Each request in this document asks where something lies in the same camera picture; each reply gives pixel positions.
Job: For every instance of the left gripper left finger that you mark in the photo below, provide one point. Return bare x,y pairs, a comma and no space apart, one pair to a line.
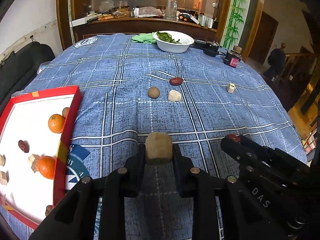
135,166

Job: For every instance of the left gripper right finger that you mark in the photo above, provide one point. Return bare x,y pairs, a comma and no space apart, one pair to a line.
185,182

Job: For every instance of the beige cylinder cake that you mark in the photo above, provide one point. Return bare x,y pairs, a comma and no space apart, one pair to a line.
158,148

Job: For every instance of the orange tangerine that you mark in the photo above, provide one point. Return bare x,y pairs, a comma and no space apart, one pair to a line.
56,123
46,166

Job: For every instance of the white cake piece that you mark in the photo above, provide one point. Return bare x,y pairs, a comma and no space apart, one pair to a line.
174,96

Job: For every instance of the brown longan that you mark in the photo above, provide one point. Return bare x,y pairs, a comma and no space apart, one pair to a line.
153,92

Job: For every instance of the small white cube cake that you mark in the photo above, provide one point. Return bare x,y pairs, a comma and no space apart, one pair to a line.
231,88

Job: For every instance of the dark red date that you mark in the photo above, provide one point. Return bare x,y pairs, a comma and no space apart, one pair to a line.
236,138

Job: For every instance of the dark brown round fruit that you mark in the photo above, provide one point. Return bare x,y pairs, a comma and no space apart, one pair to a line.
48,210

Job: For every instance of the blue plaid tablecloth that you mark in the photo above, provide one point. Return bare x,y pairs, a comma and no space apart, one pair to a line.
116,113

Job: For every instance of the red white tray box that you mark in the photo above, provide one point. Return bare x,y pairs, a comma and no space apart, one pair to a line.
25,135

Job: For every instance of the dark jar pink label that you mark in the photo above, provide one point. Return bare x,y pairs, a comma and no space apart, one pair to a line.
233,57

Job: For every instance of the black electronic device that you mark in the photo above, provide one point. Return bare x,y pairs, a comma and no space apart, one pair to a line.
208,47

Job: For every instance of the white bowl with greens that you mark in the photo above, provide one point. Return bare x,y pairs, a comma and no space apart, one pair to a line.
173,41

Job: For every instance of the green cloth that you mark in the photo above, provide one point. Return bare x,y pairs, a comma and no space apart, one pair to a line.
144,38

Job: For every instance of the black sofa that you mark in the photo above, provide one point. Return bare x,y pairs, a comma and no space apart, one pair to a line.
20,68

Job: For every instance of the wooden sideboard cabinet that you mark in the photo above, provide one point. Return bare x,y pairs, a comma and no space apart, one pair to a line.
228,22

